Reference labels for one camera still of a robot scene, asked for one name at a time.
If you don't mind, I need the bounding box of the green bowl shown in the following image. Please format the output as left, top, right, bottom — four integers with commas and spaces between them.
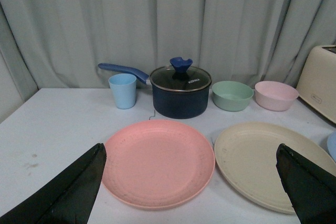
212, 81, 254, 112

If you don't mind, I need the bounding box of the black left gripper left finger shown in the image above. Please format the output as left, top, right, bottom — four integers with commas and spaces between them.
1, 143, 107, 223

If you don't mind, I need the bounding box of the cream plate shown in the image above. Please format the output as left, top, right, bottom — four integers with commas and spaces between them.
214, 122, 335, 214

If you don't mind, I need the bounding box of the pink bowl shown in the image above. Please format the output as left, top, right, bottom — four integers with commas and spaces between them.
255, 81, 299, 111

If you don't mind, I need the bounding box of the cream toaster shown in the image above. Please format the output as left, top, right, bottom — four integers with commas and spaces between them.
296, 45, 335, 123

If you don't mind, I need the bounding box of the light blue cup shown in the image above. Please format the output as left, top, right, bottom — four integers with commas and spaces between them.
109, 73, 136, 109

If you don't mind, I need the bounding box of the dark blue saucepan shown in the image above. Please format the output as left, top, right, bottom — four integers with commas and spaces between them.
98, 63, 211, 119

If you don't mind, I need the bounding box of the grey curtain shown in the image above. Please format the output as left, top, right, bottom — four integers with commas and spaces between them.
1, 0, 335, 120

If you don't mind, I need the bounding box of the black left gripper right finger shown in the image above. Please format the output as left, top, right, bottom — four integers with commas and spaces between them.
276, 144, 335, 223

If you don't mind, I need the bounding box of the glass lid with blue knob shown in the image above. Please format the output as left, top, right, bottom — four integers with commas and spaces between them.
150, 57, 212, 92

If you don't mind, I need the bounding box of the pink plate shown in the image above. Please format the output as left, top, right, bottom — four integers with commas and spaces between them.
102, 120, 215, 210

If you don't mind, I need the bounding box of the blue plate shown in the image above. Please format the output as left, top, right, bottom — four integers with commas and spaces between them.
327, 131, 336, 162

